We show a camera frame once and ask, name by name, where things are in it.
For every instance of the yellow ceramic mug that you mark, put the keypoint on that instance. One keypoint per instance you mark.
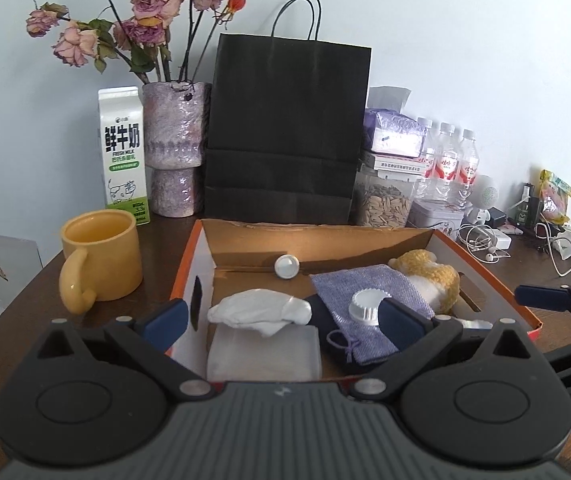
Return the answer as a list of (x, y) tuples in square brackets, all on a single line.
[(110, 265)]

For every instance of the black paper bag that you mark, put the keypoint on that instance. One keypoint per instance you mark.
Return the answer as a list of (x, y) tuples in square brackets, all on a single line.
[(285, 135)]

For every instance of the white charger block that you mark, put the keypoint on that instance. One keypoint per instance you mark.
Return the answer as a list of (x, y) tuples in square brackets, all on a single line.
[(504, 240)]

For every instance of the black power adapter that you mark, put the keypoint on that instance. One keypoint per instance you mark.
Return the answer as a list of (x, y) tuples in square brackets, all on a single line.
[(498, 218)]

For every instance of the purple tissue pack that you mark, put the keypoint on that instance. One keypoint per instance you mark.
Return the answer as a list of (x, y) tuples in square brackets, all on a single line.
[(395, 135)]

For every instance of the printed tin box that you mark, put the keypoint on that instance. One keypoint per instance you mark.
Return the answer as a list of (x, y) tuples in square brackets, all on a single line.
[(435, 215)]

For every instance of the purple speckled vase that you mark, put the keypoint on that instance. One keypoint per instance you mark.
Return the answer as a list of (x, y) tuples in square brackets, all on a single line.
[(175, 125)]

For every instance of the red cardboard box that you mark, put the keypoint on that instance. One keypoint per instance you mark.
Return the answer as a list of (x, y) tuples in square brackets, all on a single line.
[(245, 245)]

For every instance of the small green bottle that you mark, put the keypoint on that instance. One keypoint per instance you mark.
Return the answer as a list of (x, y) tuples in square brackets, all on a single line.
[(530, 212)]

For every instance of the clear water bottle red label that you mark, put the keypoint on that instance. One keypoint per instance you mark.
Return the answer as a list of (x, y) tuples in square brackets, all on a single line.
[(468, 170), (446, 167), (425, 165)]

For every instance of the tan plush hamster toy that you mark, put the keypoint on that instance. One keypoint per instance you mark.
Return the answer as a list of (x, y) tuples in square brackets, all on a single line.
[(435, 275)]

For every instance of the white face mask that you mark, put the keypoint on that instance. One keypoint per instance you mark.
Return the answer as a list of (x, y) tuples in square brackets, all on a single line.
[(568, 242)]

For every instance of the clear seed container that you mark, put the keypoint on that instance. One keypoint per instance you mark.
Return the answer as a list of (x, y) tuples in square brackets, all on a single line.
[(383, 205)]

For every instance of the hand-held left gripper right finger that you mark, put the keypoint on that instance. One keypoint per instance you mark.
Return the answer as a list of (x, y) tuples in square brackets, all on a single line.
[(405, 325)]

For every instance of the white fabric glove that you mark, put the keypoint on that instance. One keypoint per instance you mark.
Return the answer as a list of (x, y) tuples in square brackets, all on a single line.
[(250, 310)]

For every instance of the dried pink rose bouquet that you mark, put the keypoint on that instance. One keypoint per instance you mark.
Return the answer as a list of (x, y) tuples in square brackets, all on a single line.
[(148, 0)]

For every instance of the white ribbed cap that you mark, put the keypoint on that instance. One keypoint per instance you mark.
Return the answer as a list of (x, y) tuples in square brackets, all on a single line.
[(365, 307)]

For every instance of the clear plastic packet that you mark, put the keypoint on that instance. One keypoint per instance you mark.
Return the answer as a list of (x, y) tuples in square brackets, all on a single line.
[(260, 355)]

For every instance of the small white fan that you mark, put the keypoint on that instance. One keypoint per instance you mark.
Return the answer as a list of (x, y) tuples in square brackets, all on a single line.
[(485, 192)]

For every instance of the white round device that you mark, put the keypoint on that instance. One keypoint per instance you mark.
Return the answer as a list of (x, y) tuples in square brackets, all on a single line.
[(286, 266)]

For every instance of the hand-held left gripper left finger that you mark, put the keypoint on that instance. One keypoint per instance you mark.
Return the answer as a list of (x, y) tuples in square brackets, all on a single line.
[(165, 322)]

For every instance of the white printed card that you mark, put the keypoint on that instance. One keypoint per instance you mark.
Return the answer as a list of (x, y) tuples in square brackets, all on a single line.
[(5, 265)]

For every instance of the dark navy cloth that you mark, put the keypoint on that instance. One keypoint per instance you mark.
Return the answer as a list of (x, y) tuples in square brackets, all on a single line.
[(323, 330)]

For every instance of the yellow snack packet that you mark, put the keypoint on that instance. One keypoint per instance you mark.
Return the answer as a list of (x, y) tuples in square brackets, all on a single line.
[(555, 195)]

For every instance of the white green milk carton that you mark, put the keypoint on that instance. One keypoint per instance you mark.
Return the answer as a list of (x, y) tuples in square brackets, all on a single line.
[(123, 160)]

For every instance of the flat white printed box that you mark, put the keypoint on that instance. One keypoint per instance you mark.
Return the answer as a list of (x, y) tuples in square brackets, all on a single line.
[(395, 165)]

